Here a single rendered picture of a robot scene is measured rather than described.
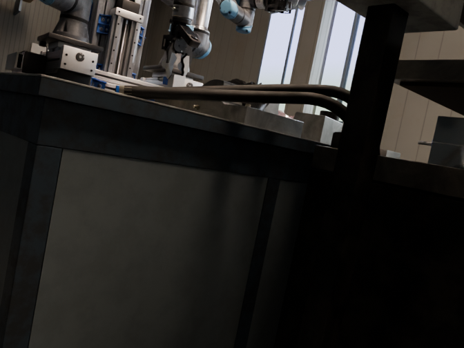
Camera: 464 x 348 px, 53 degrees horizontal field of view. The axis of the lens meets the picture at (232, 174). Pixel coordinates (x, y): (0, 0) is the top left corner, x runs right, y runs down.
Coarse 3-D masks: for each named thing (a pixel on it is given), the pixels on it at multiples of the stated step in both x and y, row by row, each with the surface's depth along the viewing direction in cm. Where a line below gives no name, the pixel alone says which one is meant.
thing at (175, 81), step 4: (172, 76) 165; (176, 76) 165; (180, 76) 166; (160, 80) 175; (164, 80) 170; (168, 80) 167; (172, 80) 165; (176, 80) 166; (180, 80) 167; (184, 80) 168; (168, 84) 167; (172, 84) 165; (176, 84) 166; (180, 84) 167
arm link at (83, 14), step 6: (78, 0) 189; (84, 0) 192; (90, 0) 196; (72, 6) 188; (78, 6) 191; (84, 6) 193; (90, 6) 197; (60, 12) 194; (66, 12) 191; (72, 12) 191; (78, 12) 192; (84, 12) 194; (84, 18) 194
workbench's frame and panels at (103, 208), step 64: (0, 128) 104; (64, 128) 89; (128, 128) 98; (192, 128) 109; (256, 128) 120; (0, 192) 100; (64, 192) 92; (128, 192) 101; (192, 192) 113; (256, 192) 127; (0, 256) 96; (64, 256) 94; (128, 256) 104; (192, 256) 116; (256, 256) 132; (0, 320) 91; (64, 320) 97; (128, 320) 107; (192, 320) 120; (256, 320) 137
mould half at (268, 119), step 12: (204, 84) 150; (216, 84) 146; (228, 84) 144; (192, 108) 154; (204, 108) 149; (216, 108) 144; (228, 108) 140; (240, 108) 136; (252, 108) 136; (264, 108) 156; (276, 108) 160; (240, 120) 136; (252, 120) 136; (264, 120) 140; (276, 120) 143; (288, 120) 147; (288, 132) 148; (300, 132) 151
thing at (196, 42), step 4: (180, 24) 163; (180, 28) 162; (184, 28) 162; (188, 28) 164; (180, 32) 162; (184, 32) 160; (188, 32) 161; (192, 32) 162; (184, 36) 160; (188, 36) 158; (192, 36) 159; (196, 36) 162; (184, 40) 160; (188, 40) 158; (192, 40) 157; (196, 40) 159; (188, 44) 158; (192, 44) 158; (196, 44) 159
